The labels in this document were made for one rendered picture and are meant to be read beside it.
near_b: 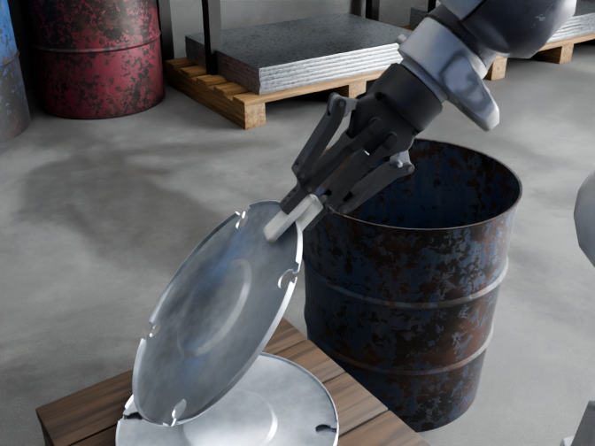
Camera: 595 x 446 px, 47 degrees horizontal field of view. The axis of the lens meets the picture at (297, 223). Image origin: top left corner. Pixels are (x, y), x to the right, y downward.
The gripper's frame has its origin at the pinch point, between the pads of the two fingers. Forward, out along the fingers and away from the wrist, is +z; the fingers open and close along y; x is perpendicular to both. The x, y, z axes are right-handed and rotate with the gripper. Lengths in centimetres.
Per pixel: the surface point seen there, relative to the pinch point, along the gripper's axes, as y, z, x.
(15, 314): -8, 81, -90
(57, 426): -0.1, 43.8, -8.5
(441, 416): -70, 18, -28
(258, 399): -18.0, 23.8, -5.2
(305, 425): -22.3, 20.6, 0.3
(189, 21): -36, 9, -316
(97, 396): -3.7, 39.9, -13.1
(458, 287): -47, -4, -26
